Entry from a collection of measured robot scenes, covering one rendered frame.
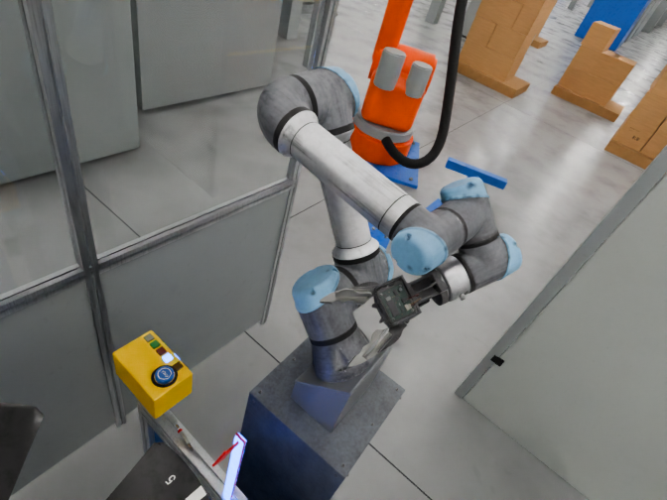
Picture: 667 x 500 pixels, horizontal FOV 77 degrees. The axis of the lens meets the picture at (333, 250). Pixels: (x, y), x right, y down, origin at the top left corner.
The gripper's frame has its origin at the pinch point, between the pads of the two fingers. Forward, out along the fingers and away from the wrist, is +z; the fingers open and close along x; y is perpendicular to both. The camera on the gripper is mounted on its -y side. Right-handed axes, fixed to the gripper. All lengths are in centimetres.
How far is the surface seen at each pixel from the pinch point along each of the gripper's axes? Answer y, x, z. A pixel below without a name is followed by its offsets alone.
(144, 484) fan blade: -0.8, 9.3, 38.3
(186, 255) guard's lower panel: -68, -53, 34
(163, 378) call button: -20.8, -8.5, 37.6
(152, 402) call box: -20.2, -4.6, 41.0
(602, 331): -99, 36, -106
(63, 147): -7, -62, 38
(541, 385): -136, 51, -87
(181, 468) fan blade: -4.0, 9.6, 33.4
